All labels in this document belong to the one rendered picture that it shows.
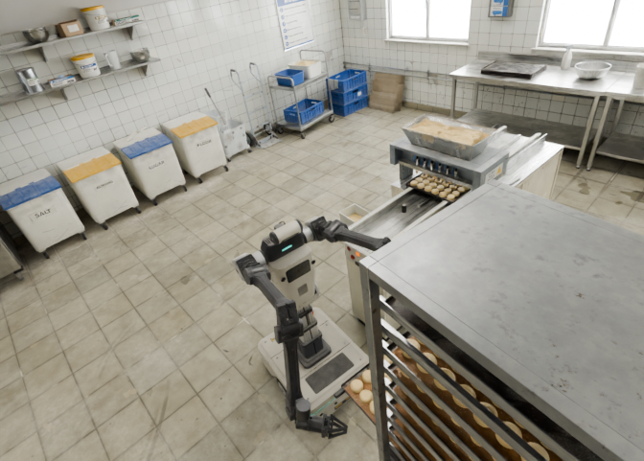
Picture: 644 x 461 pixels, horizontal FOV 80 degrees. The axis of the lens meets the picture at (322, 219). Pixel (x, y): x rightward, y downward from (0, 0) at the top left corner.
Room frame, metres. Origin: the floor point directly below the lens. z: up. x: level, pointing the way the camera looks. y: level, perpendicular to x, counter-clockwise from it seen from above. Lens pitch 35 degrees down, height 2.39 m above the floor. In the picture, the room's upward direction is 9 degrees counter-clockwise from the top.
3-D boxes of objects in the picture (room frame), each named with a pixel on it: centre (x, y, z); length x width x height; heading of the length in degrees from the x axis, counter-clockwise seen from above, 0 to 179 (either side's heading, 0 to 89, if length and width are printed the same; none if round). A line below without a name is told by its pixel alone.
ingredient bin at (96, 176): (4.24, 2.56, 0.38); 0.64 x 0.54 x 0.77; 39
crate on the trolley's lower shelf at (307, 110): (6.09, 0.00, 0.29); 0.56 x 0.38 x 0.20; 136
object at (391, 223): (2.04, -0.50, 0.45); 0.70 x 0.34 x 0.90; 125
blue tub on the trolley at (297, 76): (5.93, 0.13, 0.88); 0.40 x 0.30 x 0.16; 41
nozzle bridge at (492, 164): (2.33, -0.91, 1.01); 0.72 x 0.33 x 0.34; 35
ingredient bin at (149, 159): (4.64, 2.05, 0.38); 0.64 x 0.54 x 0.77; 37
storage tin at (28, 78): (4.35, 2.76, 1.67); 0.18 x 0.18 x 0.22
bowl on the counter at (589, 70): (3.97, -3.08, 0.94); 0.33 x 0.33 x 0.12
